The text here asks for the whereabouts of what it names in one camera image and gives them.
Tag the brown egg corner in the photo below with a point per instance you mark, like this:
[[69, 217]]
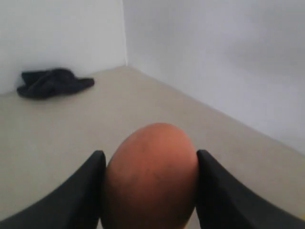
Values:
[[151, 180]]

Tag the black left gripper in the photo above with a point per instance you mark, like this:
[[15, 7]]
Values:
[[48, 83]]

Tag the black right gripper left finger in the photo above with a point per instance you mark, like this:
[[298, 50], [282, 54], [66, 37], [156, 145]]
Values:
[[75, 204]]

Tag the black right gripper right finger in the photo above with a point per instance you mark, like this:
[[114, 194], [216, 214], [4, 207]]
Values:
[[225, 203]]

